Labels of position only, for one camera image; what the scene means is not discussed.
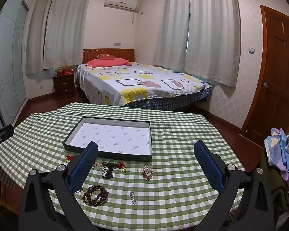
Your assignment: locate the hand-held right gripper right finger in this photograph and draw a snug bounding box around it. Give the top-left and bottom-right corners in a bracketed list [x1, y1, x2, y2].
[194, 140, 271, 231]

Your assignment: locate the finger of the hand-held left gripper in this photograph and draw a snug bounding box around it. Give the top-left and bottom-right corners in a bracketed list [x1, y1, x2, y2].
[0, 124, 15, 140]

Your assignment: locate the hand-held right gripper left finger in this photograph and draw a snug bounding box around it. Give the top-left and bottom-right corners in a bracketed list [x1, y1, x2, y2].
[19, 141, 99, 231]

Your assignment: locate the black cord pendant necklace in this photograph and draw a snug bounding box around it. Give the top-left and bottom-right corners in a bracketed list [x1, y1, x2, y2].
[102, 161, 121, 180]

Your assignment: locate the dark red bead bracelet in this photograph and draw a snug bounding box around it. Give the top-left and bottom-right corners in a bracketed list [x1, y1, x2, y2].
[82, 185, 109, 206]

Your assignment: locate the dark green jewelry tray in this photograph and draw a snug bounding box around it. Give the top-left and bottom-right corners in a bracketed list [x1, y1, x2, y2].
[63, 116, 153, 162]

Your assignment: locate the green checked tablecloth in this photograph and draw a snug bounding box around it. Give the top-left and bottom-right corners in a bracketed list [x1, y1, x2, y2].
[0, 102, 246, 231]

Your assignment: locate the frosted glass wardrobe door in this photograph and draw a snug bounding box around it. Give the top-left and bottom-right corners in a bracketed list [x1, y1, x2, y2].
[0, 0, 30, 126]

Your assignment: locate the dark green cloth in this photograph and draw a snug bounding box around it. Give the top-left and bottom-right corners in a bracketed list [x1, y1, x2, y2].
[257, 148, 289, 224]

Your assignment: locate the dark wooden nightstand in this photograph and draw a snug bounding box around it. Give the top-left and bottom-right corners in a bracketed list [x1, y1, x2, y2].
[52, 73, 75, 100]

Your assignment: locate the pile of colourful clothes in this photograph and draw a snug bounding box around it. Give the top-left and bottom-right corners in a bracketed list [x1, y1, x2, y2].
[263, 127, 289, 194]

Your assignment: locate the blue plaid bed sheet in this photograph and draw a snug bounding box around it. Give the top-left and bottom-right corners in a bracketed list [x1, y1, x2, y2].
[124, 88, 211, 112]

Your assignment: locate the white curtain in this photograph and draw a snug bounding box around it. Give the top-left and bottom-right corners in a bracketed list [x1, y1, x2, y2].
[25, 0, 61, 75]
[184, 0, 242, 88]
[43, 0, 92, 70]
[152, 0, 191, 68]

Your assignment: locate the white patterned bed quilt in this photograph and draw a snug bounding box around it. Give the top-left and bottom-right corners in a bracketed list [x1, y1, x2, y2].
[76, 61, 213, 107]

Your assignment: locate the pink pillow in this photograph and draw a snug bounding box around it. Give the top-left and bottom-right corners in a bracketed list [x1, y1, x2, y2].
[85, 58, 132, 68]

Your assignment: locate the wooden bed headboard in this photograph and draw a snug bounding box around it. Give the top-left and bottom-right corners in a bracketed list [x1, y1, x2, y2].
[82, 49, 135, 65]

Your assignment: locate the brown wooden door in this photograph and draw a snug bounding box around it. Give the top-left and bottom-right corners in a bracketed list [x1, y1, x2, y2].
[240, 4, 289, 139]

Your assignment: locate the white air conditioner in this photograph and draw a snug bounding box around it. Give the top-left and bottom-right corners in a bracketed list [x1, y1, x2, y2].
[104, 0, 139, 12]

